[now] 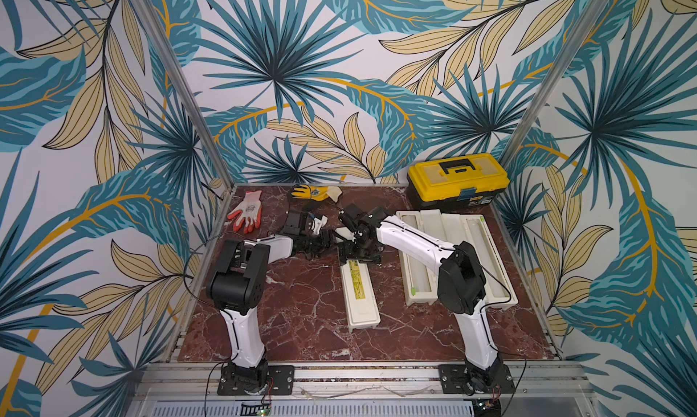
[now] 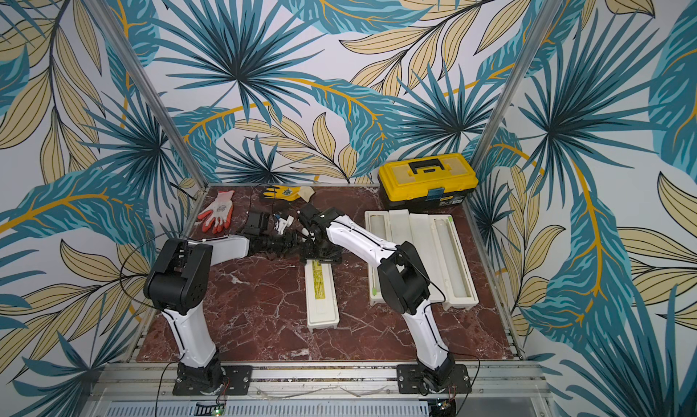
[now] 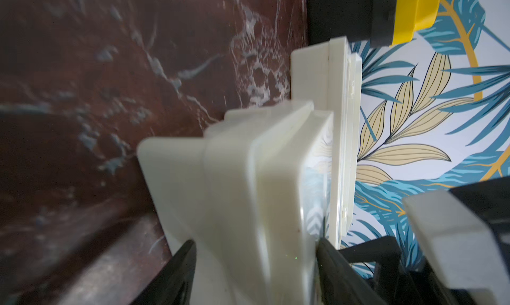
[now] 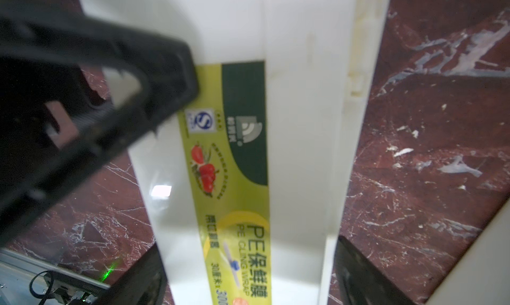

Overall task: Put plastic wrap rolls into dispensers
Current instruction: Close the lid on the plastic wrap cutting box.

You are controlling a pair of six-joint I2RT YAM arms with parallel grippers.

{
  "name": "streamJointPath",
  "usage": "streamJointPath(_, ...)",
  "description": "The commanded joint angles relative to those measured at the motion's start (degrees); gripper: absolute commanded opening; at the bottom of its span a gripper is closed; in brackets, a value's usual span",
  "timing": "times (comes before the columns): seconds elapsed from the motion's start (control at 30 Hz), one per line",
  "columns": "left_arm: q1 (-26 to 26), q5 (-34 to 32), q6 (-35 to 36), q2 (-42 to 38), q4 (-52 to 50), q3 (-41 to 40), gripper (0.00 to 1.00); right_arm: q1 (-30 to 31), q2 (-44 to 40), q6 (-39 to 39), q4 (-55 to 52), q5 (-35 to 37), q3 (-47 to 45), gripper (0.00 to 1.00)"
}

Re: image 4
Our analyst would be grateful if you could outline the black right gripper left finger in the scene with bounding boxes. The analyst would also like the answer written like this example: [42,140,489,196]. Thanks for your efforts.
[94,244,167,305]

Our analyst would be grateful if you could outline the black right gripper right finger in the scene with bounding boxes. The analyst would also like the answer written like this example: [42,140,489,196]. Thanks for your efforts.
[334,236,414,305]

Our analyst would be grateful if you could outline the white wrap dispenser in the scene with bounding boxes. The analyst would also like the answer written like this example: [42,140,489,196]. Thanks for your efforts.
[427,202,509,305]

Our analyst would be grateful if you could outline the aluminium front rail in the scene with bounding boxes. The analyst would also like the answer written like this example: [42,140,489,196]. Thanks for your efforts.
[1,249,110,304]

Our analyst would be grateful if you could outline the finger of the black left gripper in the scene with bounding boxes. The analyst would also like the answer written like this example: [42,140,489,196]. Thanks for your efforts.
[1,0,199,241]

